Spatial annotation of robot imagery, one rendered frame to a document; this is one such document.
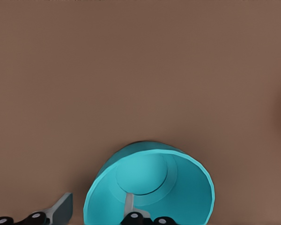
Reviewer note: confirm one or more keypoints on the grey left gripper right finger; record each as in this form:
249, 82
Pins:
130, 206

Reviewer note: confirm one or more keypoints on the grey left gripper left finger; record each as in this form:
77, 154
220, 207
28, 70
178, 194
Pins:
61, 208

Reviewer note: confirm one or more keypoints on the teal bowl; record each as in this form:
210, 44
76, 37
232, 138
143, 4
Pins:
173, 178

